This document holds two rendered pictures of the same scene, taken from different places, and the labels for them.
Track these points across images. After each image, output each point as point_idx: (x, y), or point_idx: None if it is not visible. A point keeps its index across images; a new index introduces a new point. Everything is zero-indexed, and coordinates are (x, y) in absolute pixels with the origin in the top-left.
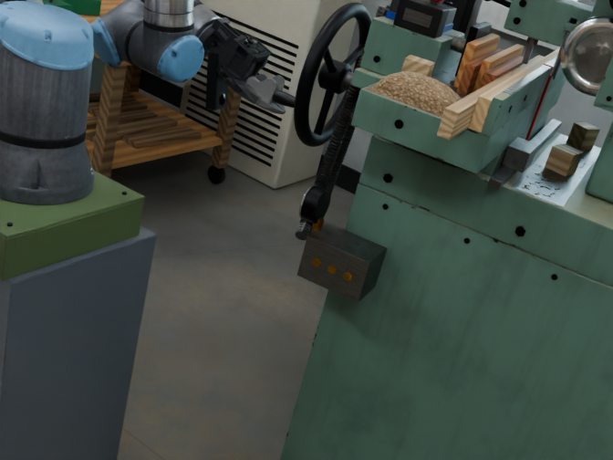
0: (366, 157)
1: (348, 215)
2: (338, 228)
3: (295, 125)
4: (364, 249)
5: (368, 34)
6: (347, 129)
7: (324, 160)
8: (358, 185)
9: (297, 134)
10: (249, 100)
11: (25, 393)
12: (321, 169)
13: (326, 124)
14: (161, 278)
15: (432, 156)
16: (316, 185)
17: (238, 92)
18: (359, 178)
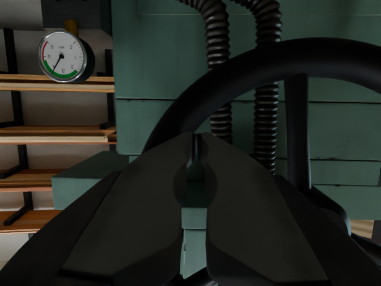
0: (116, 129)
1: (113, 55)
2: (104, 35)
3: (161, 121)
4: (99, 45)
5: (183, 270)
6: (255, 117)
7: (210, 57)
8: (114, 96)
9: (182, 93)
10: (92, 188)
11: None
12: (208, 36)
13: (380, 82)
14: None
15: (89, 157)
16: (194, 5)
17: (23, 256)
18: (115, 104)
